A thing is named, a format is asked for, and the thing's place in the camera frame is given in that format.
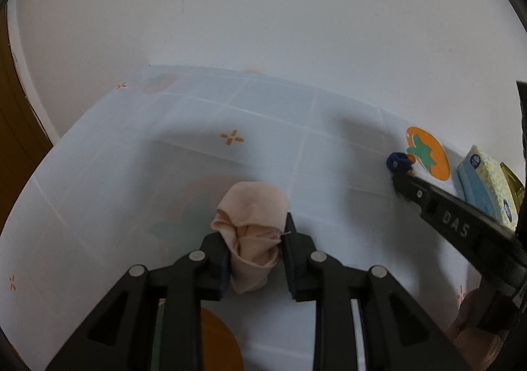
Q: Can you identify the gold metal tin box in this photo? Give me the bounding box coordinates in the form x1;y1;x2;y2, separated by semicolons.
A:
499;162;525;211

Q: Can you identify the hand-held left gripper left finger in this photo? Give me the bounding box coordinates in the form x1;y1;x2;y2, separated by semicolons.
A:
45;230;232;371

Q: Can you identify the pale pink sock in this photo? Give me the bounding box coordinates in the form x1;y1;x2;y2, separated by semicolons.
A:
211;182;290;294

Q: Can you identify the patterned tissue pack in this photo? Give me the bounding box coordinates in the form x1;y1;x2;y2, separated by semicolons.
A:
457;144;520;232

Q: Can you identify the person's right hand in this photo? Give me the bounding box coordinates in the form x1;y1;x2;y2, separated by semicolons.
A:
446;288;509;371

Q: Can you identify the white printed tablecloth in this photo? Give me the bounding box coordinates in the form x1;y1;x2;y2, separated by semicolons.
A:
0;64;527;371

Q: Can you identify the wooden door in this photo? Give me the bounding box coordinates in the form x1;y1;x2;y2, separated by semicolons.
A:
0;4;54;232

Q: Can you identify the blue orange fabric hair tie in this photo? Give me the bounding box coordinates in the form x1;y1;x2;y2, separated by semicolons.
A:
386;151;417;176

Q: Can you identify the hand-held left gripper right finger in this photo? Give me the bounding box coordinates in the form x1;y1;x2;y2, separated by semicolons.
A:
281;212;458;371

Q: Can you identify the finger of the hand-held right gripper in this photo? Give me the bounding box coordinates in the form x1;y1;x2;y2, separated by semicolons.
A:
389;169;438;218

